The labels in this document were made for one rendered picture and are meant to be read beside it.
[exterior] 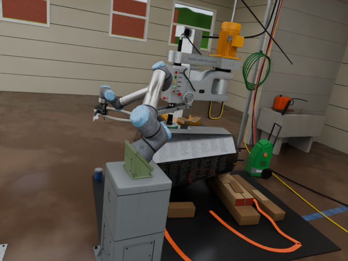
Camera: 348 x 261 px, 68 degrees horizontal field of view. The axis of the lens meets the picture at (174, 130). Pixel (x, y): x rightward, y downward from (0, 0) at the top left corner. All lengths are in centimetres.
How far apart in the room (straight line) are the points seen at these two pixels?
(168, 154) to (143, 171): 94
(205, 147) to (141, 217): 133
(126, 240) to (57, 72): 720
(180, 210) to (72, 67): 665
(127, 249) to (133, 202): 40
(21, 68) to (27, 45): 65
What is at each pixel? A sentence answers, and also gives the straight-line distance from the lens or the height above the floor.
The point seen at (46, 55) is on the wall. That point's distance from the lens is 868.
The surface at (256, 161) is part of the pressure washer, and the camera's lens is 429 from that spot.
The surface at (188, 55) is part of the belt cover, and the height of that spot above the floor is 171.
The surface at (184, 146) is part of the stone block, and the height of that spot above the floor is 75.
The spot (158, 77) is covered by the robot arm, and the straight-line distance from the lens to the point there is 211.
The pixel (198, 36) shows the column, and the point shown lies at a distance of 381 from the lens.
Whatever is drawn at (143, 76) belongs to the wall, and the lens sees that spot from 925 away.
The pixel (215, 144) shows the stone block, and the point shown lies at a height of 77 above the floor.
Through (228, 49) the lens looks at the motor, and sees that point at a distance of 332.
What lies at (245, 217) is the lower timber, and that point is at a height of 11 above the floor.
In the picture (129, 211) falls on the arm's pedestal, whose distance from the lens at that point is 189.
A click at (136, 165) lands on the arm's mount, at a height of 96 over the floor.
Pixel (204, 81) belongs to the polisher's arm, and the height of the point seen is 145.
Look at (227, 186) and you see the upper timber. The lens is 335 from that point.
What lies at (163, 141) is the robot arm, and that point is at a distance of 188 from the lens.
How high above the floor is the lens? 175
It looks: 17 degrees down
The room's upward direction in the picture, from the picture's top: 8 degrees clockwise
